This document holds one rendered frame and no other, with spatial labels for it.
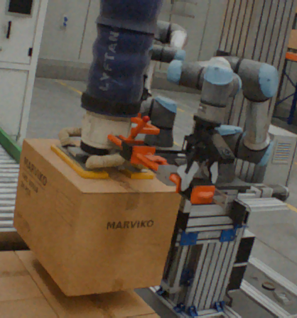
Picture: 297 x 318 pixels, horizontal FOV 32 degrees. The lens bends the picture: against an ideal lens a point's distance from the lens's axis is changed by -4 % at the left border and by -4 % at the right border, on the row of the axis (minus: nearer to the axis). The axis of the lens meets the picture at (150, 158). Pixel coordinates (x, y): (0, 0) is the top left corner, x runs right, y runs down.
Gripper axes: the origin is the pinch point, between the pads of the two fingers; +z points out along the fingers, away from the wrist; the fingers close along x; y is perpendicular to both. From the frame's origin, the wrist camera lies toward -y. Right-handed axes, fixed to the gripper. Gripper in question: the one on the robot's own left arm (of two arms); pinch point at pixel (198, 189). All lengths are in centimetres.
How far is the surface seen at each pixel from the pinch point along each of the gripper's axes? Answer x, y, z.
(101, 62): 9, 56, -25
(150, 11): -3, 49, -47
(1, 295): 37, 54, 66
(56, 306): 18, 43, 66
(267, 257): -214, 150, 124
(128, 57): 2, 50, -29
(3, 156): -14, 229, 68
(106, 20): 10, 56, -41
